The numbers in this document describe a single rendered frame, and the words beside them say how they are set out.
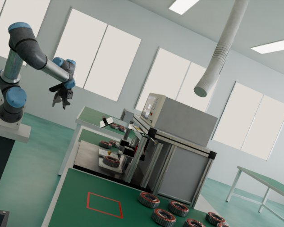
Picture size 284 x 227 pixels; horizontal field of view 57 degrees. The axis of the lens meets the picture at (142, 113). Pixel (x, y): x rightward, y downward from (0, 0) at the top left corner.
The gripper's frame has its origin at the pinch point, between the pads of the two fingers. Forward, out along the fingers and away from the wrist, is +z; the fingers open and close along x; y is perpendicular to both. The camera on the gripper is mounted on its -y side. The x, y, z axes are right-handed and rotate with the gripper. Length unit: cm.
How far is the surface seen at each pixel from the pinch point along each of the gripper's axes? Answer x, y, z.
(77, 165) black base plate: -28, 38, 29
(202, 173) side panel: 2, 105, 21
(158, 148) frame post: -13, 79, 11
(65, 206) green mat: -70, 58, 37
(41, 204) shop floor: 57, -32, 90
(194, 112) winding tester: 2, 94, -14
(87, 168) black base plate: -26, 44, 30
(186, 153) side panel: -5, 94, 11
